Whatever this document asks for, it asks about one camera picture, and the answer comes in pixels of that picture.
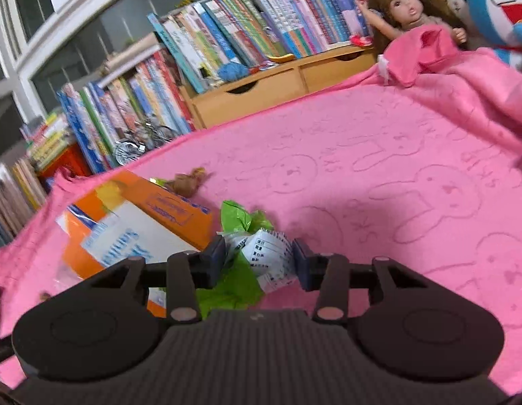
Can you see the blue yarn ball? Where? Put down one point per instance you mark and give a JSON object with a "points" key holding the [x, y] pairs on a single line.
{"points": [[233, 71]]}

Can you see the row of tall upright books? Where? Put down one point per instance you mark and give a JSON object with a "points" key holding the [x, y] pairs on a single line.
{"points": [[117, 105]]}

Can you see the doll with brown hair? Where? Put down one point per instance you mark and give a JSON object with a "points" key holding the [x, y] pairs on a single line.
{"points": [[406, 8]]}

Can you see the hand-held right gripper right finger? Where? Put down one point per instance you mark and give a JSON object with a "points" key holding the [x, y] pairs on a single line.
{"points": [[301, 263]]}

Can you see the red plastic crate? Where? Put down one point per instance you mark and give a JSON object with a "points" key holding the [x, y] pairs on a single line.
{"points": [[71, 162]]}

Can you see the row of beige-spined books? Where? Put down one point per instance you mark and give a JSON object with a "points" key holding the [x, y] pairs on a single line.
{"points": [[16, 194]]}

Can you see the red fabric ornament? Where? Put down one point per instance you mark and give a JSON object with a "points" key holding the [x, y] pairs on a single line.
{"points": [[361, 41]]}

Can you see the green wrapper with white label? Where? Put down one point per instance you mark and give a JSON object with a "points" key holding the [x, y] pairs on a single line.
{"points": [[265, 261]]}

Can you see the orange plastic bag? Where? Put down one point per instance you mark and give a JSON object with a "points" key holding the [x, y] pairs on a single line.
{"points": [[136, 192]]}

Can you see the pink rabbit-print blanket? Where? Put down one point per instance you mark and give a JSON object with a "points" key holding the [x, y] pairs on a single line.
{"points": [[370, 177]]}

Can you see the beige rolled scroll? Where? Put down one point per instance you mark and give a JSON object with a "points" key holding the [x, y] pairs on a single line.
{"points": [[130, 52]]}

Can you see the orange curved toy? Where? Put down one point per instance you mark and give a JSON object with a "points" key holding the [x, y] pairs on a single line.
{"points": [[282, 58]]}

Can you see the small colourful trinket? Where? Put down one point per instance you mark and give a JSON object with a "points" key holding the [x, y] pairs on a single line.
{"points": [[263, 67]]}

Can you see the flat stack of books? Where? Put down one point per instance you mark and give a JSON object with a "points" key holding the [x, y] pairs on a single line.
{"points": [[50, 143]]}

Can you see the brown crumpled wrapper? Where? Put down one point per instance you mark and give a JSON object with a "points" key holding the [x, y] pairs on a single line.
{"points": [[185, 183]]}

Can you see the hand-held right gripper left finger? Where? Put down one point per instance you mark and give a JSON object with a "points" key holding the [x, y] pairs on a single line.
{"points": [[216, 261]]}

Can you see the wooden drawer organizer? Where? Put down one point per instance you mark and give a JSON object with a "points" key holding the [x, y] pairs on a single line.
{"points": [[252, 97]]}

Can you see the model bicycle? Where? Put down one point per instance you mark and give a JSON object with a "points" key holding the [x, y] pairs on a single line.
{"points": [[128, 152]]}

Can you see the blue cat plush toy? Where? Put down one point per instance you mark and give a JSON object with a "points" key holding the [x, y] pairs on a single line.
{"points": [[497, 4]]}

